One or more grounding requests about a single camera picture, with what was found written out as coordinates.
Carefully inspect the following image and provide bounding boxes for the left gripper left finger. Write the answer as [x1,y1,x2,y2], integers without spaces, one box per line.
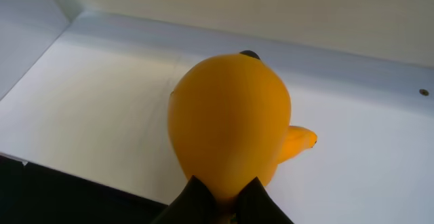
[151,175,220,224]

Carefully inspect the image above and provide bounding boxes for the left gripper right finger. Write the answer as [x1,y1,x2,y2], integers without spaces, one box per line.
[235,176,295,224]

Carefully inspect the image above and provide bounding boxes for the orange rubber dinosaur toy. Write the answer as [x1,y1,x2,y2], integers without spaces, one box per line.
[167,50,319,214]

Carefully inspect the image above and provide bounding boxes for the white shelf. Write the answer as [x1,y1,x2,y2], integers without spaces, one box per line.
[0,0,434,224]

